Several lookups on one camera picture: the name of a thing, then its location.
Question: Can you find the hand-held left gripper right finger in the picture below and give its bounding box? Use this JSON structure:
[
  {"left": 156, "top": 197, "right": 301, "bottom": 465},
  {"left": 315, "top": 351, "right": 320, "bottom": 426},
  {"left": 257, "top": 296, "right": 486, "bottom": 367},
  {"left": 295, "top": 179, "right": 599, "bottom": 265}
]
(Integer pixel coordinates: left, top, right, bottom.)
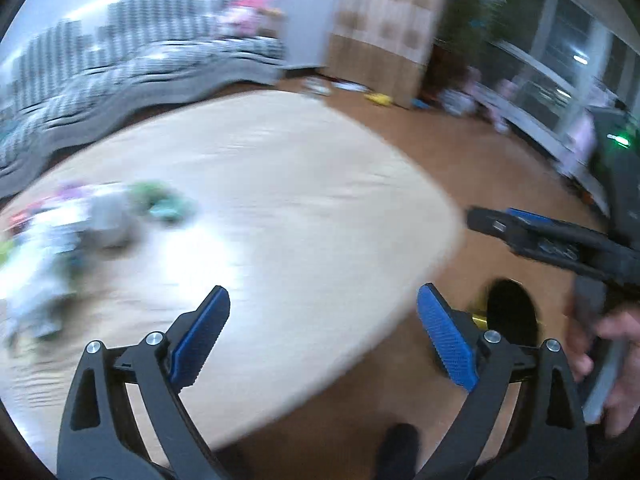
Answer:
[{"left": 415, "top": 283, "right": 588, "bottom": 480}]

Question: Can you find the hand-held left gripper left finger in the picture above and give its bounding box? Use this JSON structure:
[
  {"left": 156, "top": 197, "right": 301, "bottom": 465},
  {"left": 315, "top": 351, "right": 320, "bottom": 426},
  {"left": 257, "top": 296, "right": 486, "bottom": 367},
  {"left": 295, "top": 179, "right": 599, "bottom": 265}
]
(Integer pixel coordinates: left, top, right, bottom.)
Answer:
[{"left": 57, "top": 286, "right": 231, "bottom": 480}]

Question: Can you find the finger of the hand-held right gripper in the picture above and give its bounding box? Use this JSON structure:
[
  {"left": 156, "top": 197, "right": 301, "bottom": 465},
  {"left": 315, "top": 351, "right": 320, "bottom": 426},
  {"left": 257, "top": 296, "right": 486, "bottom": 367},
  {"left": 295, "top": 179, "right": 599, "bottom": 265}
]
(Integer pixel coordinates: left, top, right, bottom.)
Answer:
[
  {"left": 505, "top": 207, "right": 616, "bottom": 251},
  {"left": 466, "top": 206, "right": 608, "bottom": 281}
]

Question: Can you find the black trash bin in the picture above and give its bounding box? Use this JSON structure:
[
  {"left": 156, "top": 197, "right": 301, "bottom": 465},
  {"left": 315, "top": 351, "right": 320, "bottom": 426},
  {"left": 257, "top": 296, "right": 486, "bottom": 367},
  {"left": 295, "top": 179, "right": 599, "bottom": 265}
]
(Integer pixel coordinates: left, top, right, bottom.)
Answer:
[{"left": 467, "top": 277, "right": 543, "bottom": 361}]

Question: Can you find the white plastic bag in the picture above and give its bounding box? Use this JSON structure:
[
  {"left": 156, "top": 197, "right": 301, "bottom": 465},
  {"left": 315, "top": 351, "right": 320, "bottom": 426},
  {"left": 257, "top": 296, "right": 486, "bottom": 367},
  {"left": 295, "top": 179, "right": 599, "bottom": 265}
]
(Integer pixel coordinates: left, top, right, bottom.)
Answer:
[{"left": 0, "top": 220, "right": 83, "bottom": 348}]

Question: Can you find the person's right hand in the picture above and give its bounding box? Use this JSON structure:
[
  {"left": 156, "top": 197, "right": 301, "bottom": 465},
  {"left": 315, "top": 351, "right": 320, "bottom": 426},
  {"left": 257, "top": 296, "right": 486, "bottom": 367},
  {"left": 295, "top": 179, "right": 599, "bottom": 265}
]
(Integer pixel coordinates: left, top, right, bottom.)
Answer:
[{"left": 567, "top": 305, "right": 640, "bottom": 438}]

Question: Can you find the black rounded object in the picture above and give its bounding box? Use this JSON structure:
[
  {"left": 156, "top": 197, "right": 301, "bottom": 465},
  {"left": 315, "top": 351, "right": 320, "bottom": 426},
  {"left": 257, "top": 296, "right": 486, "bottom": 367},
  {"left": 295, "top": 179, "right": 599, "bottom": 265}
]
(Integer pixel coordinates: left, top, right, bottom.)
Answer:
[{"left": 379, "top": 422, "right": 421, "bottom": 480}]

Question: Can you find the pink doll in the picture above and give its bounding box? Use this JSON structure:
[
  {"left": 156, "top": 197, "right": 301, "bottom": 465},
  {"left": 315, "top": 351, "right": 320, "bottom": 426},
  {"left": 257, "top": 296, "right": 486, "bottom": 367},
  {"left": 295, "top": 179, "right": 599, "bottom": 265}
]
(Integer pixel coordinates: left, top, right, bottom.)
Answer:
[{"left": 462, "top": 67, "right": 518, "bottom": 133}]

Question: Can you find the green wrapper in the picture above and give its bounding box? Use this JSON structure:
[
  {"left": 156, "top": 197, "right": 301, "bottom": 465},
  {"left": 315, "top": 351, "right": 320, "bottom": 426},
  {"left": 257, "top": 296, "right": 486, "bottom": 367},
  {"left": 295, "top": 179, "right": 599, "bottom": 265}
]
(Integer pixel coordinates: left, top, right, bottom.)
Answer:
[{"left": 129, "top": 181, "right": 198, "bottom": 224}]

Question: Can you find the grey crumpled wrapper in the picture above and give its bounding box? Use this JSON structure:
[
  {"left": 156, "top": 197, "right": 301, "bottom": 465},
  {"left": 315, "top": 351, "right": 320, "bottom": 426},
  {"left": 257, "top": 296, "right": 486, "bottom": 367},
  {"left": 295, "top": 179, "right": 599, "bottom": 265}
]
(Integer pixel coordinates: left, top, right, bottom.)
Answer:
[{"left": 87, "top": 192, "right": 140, "bottom": 250}]

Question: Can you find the purple packet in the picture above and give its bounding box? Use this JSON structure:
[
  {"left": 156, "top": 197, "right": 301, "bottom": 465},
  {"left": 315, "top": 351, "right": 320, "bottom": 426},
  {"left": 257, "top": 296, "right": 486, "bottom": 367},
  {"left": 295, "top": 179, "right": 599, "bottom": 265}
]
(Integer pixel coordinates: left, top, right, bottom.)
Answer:
[{"left": 54, "top": 181, "right": 98, "bottom": 207}]

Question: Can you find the green potted plant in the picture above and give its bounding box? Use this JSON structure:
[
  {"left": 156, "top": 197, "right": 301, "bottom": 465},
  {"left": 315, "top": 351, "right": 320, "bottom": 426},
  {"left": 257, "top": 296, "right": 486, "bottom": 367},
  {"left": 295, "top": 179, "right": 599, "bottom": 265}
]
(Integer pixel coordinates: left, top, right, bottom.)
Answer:
[{"left": 425, "top": 0, "right": 521, "bottom": 106}]

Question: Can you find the beige patterned curtain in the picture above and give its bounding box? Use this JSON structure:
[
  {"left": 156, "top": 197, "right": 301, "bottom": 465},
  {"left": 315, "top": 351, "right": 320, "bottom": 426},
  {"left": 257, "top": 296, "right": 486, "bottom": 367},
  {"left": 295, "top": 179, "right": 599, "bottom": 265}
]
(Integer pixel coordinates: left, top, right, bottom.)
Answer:
[{"left": 326, "top": 0, "right": 453, "bottom": 111}]

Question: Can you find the striped grey sofa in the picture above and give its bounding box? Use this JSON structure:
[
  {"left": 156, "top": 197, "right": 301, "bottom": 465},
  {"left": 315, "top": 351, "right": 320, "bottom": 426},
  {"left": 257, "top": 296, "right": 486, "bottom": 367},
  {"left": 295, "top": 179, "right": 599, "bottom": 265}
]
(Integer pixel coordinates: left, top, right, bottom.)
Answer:
[{"left": 0, "top": 0, "right": 290, "bottom": 198}]

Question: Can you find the pink plush toy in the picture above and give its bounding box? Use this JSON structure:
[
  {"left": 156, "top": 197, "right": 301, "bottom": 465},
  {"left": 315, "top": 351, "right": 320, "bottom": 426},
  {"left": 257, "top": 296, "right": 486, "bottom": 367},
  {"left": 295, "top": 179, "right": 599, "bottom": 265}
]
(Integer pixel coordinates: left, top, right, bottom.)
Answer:
[{"left": 212, "top": 0, "right": 288, "bottom": 38}]

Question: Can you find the white window frame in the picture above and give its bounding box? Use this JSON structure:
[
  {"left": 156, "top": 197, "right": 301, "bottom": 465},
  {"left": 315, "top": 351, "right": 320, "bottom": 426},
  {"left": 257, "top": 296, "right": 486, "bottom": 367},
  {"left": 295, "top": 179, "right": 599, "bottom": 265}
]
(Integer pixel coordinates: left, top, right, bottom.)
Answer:
[{"left": 492, "top": 0, "right": 640, "bottom": 211}]

